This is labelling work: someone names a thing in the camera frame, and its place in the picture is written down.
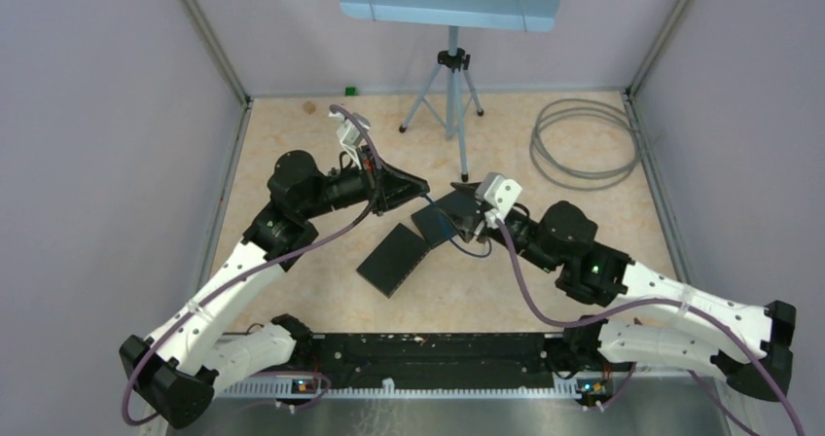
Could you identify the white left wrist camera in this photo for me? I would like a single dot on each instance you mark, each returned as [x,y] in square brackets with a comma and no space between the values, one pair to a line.
[349,137]

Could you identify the black network switch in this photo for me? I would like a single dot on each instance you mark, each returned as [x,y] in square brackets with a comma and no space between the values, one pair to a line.
[432,226]

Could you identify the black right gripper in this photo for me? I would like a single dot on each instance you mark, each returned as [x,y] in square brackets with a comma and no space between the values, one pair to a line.
[466,225]

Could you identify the small wooden cube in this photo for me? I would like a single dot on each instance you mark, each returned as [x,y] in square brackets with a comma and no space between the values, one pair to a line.
[309,107]

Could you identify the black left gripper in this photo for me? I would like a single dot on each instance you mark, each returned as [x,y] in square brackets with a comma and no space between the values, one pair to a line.
[396,188]

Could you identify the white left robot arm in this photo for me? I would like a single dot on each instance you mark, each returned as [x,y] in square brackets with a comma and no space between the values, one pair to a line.
[176,371]

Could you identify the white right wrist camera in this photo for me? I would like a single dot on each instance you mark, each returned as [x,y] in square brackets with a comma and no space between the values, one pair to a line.
[500,193]

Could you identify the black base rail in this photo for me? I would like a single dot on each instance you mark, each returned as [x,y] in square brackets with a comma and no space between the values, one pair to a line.
[482,361]

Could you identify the black mat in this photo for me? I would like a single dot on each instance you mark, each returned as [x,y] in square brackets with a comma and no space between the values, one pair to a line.
[393,260]

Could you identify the light blue tripod stand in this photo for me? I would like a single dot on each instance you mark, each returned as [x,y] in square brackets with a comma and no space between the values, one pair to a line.
[450,89]

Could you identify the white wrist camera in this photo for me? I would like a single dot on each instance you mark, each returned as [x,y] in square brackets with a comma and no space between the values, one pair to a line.
[349,137]
[500,193]

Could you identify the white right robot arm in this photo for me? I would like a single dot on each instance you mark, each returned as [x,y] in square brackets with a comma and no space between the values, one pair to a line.
[646,316]

